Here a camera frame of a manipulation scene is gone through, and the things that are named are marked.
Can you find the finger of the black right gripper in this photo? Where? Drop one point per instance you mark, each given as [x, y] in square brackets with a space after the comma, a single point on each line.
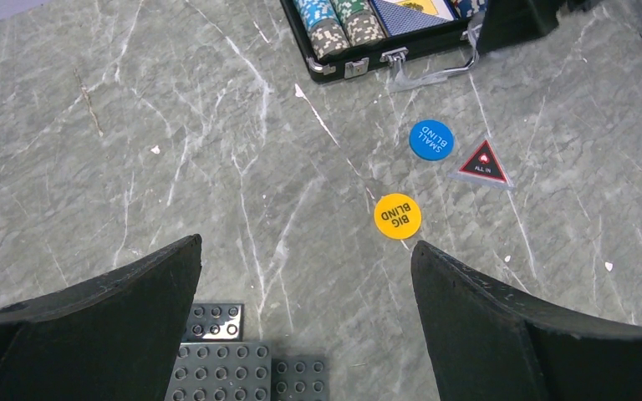
[511, 22]

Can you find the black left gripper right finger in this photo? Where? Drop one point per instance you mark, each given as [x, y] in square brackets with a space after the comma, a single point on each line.
[488, 340]

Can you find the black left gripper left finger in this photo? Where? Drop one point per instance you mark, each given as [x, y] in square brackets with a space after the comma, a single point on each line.
[112, 337]

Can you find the black poker chip case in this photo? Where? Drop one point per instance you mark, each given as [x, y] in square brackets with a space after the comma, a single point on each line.
[391, 52]

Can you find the blue small blind button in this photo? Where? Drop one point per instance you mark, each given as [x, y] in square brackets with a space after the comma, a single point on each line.
[431, 140]

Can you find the black triangular all-in marker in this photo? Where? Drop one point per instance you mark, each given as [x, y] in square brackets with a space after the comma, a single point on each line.
[482, 166]

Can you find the yellow big blind button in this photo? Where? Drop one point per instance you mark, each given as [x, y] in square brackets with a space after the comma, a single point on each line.
[397, 216]

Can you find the yellow and blue chip stack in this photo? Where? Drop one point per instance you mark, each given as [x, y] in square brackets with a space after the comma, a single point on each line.
[467, 8]

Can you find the large dark grey baseplate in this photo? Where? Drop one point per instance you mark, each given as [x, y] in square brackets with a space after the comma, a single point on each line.
[221, 371]

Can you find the green and grey chip stack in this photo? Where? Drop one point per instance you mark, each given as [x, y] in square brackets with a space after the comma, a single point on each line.
[359, 21]

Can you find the blue and grey chip stack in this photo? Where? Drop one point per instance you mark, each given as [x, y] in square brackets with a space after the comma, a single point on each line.
[322, 26]

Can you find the lower dark grey baseplate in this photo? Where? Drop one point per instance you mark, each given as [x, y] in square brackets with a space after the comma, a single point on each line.
[294, 377]

